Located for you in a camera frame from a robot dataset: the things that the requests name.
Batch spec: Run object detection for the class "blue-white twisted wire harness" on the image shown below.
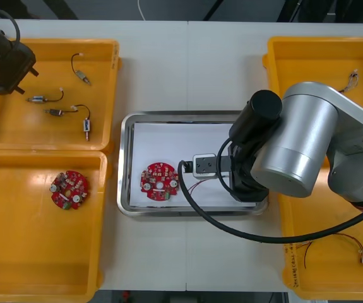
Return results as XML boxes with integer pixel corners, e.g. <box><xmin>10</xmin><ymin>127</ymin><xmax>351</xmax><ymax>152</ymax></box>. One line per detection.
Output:
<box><xmin>338</xmin><ymin>69</ymin><xmax>360</xmax><ymax>94</ymax></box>

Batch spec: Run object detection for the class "round red circuit board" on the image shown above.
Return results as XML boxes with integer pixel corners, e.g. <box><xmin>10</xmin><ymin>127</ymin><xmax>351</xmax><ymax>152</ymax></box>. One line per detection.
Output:
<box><xmin>49</xmin><ymin>170</ymin><xmax>91</xmax><ymax>211</ymax></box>
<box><xmin>139</xmin><ymin>161</ymin><xmax>180</xmax><ymax>201</ymax></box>

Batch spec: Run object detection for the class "white sheet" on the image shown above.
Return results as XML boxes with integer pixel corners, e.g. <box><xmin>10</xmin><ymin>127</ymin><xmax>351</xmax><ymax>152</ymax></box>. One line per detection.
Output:
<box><xmin>129</xmin><ymin>122</ymin><xmax>257</xmax><ymax>208</ymax></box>

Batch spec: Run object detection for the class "yellow-orange plastic bin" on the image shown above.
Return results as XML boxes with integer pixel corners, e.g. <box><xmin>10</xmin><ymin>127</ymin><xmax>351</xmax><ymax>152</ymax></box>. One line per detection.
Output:
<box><xmin>275</xmin><ymin>157</ymin><xmax>363</xmax><ymax>301</ymax></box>
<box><xmin>0</xmin><ymin>38</ymin><xmax>122</xmax><ymax>153</ymax></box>
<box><xmin>0</xmin><ymin>148</ymin><xmax>112</xmax><ymax>303</ymax></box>
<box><xmin>262</xmin><ymin>36</ymin><xmax>363</xmax><ymax>127</ymax></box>

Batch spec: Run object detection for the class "thin white cable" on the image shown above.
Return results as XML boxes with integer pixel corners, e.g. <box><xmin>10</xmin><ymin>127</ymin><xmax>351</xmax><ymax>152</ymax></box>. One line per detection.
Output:
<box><xmin>137</xmin><ymin>0</ymin><xmax>148</xmax><ymax>21</ymax></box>

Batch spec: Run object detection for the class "small metal solenoid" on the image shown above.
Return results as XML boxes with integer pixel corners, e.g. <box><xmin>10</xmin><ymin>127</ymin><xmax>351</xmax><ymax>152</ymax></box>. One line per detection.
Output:
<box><xmin>71</xmin><ymin>52</ymin><xmax>92</xmax><ymax>86</ymax></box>
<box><xmin>43</xmin><ymin>106</ymin><xmax>74</xmax><ymax>116</ymax></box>

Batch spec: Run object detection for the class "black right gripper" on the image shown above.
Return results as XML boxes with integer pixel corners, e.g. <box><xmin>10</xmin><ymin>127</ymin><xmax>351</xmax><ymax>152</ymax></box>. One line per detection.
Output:
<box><xmin>227</xmin><ymin>143</ymin><xmax>270</xmax><ymax>203</ymax></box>

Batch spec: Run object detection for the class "blue label metal solenoid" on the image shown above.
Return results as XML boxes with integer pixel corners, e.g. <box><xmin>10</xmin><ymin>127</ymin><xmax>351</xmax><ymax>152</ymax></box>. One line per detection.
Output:
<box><xmin>71</xmin><ymin>104</ymin><xmax>93</xmax><ymax>142</ymax></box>
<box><xmin>26</xmin><ymin>87</ymin><xmax>65</xmax><ymax>104</ymax></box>

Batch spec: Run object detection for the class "steel tray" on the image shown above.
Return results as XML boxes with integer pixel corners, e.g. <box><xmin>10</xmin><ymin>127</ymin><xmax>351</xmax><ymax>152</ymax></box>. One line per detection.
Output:
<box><xmin>117</xmin><ymin>109</ymin><xmax>270</xmax><ymax>218</ymax></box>

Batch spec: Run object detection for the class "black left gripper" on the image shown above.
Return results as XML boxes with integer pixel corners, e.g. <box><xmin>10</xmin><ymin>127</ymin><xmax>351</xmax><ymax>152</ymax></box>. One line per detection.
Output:
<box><xmin>0</xmin><ymin>40</ymin><xmax>40</xmax><ymax>96</ymax></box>

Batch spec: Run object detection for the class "red-black-yellow wire harness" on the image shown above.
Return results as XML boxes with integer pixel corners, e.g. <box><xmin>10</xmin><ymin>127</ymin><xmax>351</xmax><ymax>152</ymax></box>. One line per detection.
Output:
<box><xmin>186</xmin><ymin>180</ymin><xmax>208</xmax><ymax>194</ymax></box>
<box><xmin>294</xmin><ymin>232</ymin><xmax>363</xmax><ymax>270</ymax></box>

